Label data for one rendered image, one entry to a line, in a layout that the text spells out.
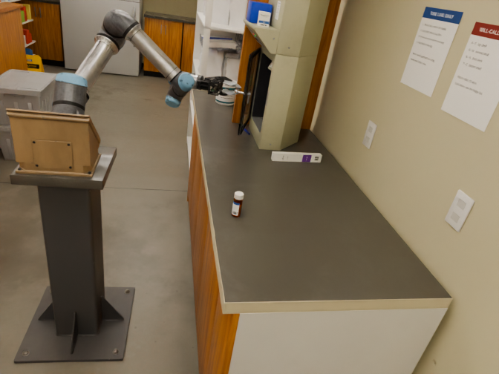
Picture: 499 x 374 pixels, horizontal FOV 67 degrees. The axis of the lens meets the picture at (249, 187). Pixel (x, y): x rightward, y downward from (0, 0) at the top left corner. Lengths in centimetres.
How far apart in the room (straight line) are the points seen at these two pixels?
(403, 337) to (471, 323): 20
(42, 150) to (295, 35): 115
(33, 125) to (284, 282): 101
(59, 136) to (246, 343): 96
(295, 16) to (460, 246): 114
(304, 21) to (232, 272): 117
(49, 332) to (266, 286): 140
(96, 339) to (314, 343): 125
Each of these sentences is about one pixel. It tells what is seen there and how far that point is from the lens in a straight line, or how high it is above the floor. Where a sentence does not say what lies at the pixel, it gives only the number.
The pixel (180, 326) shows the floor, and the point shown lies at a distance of 221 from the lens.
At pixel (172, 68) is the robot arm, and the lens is 183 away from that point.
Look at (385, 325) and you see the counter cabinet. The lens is 129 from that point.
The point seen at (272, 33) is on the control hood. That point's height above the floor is 150.
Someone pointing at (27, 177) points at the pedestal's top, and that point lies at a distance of 161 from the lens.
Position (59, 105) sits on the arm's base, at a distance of 164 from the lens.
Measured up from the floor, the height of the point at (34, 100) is 57.
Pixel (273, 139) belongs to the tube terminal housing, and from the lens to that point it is 195.
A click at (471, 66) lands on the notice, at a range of 139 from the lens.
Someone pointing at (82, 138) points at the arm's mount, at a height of 110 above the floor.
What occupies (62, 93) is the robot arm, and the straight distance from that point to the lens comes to 165.
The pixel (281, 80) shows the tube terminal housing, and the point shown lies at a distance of 186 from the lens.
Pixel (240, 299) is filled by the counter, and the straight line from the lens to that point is 105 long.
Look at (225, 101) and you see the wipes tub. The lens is 256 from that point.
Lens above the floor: 168
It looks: 28 degrees down
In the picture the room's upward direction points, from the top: 10 degrees clockwise
